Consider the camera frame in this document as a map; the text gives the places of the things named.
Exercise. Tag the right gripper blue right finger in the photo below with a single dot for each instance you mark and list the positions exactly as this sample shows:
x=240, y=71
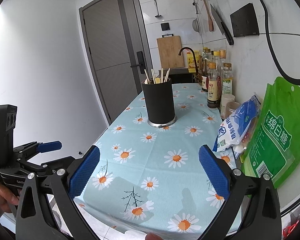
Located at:
x=216, y=170

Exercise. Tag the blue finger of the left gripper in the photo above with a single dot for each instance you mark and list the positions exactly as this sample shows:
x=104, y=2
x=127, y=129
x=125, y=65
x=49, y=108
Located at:
x=48, y=146

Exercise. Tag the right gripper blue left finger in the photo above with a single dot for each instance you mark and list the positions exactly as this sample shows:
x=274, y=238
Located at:
x=80, y=171

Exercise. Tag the wooden chopstick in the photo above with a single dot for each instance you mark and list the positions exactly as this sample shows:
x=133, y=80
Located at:
x=147, y=76
x=167, y=74
x=153, y=76
x=161, y=75

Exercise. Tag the cream plastic spoon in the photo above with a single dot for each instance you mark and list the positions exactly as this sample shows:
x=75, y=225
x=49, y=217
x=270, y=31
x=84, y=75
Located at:
x=148, y=82

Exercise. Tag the small patterned ceramic spoon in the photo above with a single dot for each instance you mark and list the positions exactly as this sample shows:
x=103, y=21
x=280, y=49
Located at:
x=158, y=80

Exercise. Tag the person's left hand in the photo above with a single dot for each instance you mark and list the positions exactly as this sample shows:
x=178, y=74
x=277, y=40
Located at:
x=7, y=198

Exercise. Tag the person's right hand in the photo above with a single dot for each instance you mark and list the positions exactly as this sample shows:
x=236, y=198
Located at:
x=152, y=236

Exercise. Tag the blue white salt bag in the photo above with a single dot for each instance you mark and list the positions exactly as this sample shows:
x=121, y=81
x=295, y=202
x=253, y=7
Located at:
x=233, y=128

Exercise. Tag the blue daisy tablecloth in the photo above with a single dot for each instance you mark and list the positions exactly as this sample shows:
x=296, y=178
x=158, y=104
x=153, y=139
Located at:
x=150, y=179

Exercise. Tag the brown spice jar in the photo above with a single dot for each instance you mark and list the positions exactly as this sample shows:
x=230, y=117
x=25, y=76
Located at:
x=231, y=108

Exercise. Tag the green sugar bag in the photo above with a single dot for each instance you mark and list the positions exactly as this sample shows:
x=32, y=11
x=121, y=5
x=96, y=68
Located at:
x=274, y=148

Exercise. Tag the white lid spice jar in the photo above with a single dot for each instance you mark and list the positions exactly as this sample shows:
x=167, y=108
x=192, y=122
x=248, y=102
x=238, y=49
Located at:
x=226, y=98

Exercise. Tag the soy sauce bottle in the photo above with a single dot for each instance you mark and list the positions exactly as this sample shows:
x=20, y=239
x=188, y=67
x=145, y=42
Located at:
x=213, y=86

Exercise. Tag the red label sauce bottle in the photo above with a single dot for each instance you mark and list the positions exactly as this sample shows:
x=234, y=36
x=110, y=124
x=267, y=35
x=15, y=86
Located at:
x=205, y=76

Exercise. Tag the black cylindrical utensil holder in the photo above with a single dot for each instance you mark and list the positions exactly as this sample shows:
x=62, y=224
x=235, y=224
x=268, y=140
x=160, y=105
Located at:
x=159, y=104

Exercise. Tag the black sink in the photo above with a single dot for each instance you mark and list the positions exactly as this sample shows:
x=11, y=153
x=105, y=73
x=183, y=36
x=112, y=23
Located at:
x=182, y=75

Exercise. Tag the yellow dish soap bottle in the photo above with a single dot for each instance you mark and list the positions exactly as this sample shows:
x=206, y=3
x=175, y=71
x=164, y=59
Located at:
x=190, y=60

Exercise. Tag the yellow cap clear bottle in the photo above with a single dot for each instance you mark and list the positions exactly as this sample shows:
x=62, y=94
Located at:
x=215, y=55

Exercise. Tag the clear vinegar bottle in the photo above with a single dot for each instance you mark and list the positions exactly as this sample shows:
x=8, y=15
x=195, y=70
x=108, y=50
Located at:
x=222, y=60

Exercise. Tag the cooking oil bottle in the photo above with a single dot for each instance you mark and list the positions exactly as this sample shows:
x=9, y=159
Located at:
x=206, y=57

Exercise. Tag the black faucet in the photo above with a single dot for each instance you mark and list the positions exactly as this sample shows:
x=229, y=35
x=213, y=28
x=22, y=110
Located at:
x=188, y=48

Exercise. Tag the wooden cutting board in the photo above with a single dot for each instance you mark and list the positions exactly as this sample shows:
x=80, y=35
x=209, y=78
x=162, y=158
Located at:
x=169, y=48

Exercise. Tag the grey door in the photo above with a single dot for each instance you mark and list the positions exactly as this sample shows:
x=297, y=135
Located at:
x=113, y=32

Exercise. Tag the cleaver knife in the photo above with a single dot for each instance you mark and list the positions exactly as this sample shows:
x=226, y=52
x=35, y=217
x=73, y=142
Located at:
x=222, y=26

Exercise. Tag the metal strainer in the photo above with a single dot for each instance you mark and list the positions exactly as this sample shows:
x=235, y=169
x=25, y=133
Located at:
x=195, y=23

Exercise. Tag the wooden spatula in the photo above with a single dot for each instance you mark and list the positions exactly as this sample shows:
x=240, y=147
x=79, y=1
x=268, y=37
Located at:
x=209, y=18

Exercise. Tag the hanging metal ladle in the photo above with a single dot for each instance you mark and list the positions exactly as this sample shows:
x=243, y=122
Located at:
x=158, y=15

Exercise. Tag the black camera box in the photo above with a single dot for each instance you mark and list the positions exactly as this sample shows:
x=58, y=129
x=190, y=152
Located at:
x=7, y=124

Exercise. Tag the black door handle lock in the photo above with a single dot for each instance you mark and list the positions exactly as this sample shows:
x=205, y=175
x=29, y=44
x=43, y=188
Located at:
x=141, y=62

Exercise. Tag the black wall outlet panel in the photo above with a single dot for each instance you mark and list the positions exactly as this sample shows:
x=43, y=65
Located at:
x=244, y=21

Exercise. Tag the small black wall switch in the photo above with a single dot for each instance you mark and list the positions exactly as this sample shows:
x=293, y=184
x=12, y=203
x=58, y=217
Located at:
x=165, y=26

